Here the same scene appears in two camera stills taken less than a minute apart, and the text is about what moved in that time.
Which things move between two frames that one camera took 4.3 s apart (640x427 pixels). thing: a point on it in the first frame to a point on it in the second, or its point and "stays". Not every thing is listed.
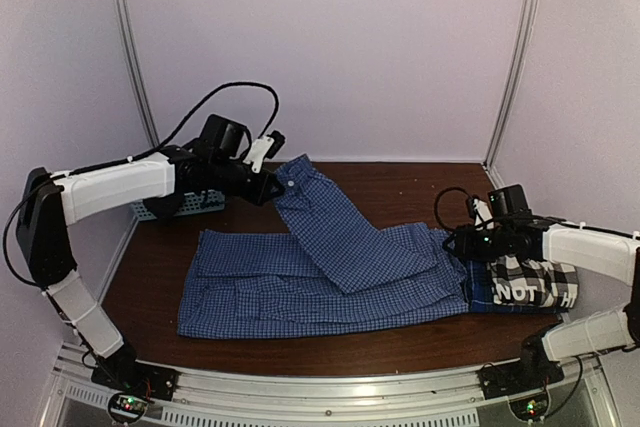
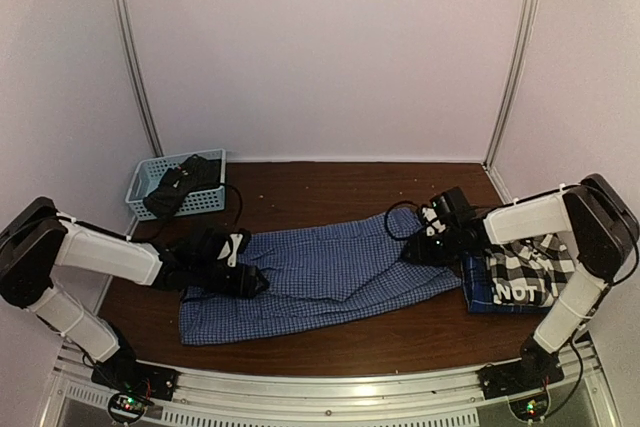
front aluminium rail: [329, 394] stays
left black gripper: [260, 195] to [243, 285]
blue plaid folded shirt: [480, 292] stays
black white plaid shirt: [520, 280] stays
